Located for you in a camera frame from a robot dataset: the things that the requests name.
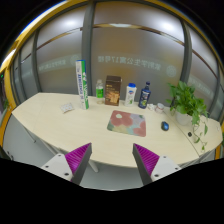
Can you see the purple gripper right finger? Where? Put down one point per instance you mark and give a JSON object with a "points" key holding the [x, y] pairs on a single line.
{"points": [[151, 166]]}

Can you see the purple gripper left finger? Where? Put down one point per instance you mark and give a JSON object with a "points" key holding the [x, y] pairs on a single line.
{"points": [[71, 166]]}

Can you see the dark blue computer mouse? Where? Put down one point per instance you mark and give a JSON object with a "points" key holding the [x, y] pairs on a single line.
{"points": [[164, 126]]}

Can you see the floral mouse pad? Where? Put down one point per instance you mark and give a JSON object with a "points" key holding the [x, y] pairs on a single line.
{"points": [[127, 123]]}

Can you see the small tissue packet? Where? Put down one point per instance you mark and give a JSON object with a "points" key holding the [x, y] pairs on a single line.
{"points": [[66, 107]]}

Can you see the clear plastic water bottle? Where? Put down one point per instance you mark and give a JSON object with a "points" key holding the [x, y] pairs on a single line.
{"points": [[99, 91]]}

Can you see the green potted plant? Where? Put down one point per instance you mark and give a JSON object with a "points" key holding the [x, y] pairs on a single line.
{"points": [[184, 102]]}

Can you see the dark blue bottle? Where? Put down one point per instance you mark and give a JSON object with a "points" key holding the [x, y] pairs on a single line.
{"points": [[144, 96]]}

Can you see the white lotion bottle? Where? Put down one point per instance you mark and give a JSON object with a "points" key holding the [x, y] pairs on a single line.
{"points": [[130, 94]]}

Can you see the brown carton box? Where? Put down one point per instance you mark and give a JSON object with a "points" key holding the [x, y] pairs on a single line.
{"points": [[112, 90]]}

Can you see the white green shuttlecock tube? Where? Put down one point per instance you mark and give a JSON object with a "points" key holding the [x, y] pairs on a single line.
{"points": [[82, 83]]}

